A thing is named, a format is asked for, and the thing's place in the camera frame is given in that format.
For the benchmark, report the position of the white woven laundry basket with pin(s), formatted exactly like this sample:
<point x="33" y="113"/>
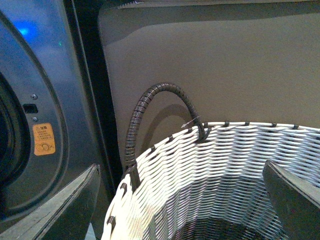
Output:
<point x="212" y="190"/>

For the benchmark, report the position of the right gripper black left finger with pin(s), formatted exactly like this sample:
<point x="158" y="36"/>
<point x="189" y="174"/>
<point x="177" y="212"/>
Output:
<point x="65" y="216"/>

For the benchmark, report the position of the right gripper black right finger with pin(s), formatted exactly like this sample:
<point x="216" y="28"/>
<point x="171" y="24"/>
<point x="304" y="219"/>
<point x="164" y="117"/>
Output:
<point x="295" y="201"/>

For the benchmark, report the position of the grey front-load washing machine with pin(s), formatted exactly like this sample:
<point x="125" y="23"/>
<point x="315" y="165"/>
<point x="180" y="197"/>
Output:
<point x="44" y="78"/>

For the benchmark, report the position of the orange warning sticker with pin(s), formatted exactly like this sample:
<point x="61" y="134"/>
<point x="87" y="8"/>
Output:
<point x="44" y="139"/>

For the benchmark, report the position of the dark wrapped basket handle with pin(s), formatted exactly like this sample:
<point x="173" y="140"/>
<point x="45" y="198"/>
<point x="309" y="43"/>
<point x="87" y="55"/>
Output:
<point x="129" y="163"/>

